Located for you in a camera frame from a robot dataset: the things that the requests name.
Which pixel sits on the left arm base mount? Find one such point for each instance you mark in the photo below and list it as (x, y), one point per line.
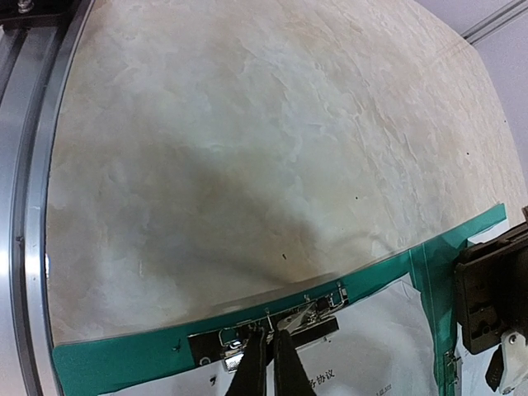
(20, 14)

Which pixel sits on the printed paper sheet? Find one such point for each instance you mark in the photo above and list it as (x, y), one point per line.
(383, 346)
(480, 327)

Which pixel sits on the left aluminium frame post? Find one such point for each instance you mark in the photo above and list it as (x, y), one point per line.
(495, 22)

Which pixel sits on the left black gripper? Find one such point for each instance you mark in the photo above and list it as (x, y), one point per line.
(510, 279)

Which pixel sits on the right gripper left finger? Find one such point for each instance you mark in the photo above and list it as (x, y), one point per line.
(250, 377)

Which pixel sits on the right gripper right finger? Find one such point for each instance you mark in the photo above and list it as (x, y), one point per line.
(289, 374)

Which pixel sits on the folder spine metal clip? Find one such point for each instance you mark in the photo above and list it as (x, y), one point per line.
(451, 373)

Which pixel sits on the aluminium front rail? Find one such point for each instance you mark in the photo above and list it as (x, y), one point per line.
(35, 64)

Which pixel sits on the folder cover metal clip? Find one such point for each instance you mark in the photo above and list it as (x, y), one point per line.
(313, 319)

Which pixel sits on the green file folder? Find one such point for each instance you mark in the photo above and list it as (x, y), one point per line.
(99, 367)

